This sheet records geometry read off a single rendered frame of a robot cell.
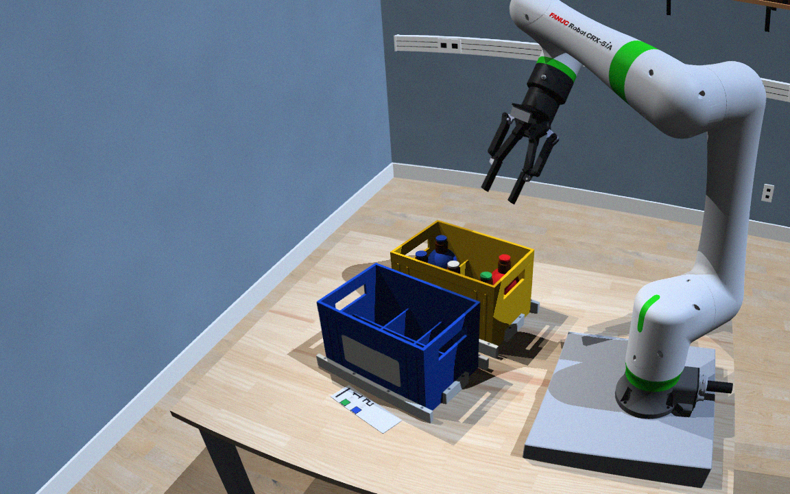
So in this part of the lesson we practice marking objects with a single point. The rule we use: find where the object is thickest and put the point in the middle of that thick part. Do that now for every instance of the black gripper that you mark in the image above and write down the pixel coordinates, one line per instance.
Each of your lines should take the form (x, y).
(547, 105)

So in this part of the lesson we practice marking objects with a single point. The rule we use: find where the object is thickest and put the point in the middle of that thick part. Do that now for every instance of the white paper pick list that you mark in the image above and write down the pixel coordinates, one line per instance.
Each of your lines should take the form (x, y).
(366, 409)

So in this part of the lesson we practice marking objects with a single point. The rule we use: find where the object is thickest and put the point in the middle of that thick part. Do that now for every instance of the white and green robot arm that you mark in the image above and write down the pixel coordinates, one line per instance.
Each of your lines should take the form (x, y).
(727, 101)

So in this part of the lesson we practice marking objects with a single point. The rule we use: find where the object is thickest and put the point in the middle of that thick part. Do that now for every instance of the yellow divided crate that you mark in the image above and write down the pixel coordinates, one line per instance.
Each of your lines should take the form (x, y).
(476, 253)

